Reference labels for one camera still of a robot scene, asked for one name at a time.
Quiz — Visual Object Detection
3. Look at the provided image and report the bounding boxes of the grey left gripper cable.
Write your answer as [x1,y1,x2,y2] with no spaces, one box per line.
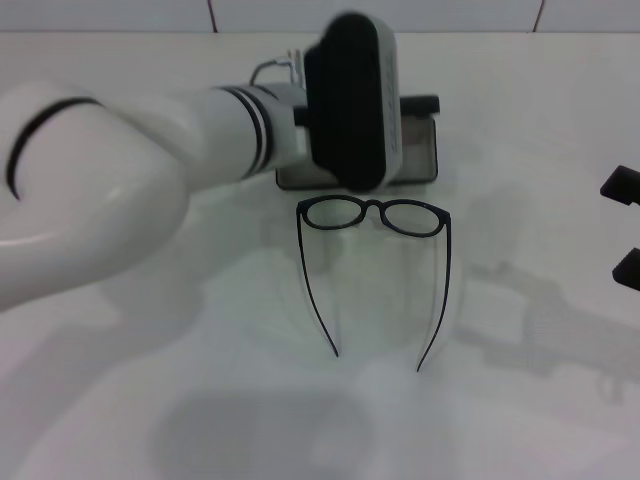
[249,47,307,87]

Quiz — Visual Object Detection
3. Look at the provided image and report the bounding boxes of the black glasses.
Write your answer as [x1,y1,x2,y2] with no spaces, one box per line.
[295,196,452,374]

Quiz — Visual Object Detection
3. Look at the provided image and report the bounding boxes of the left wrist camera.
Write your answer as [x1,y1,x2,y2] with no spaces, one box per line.
[302,12,404,195]

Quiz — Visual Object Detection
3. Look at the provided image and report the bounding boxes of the black glasses case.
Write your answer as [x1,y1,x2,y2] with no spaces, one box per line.
[275,93,442,191]

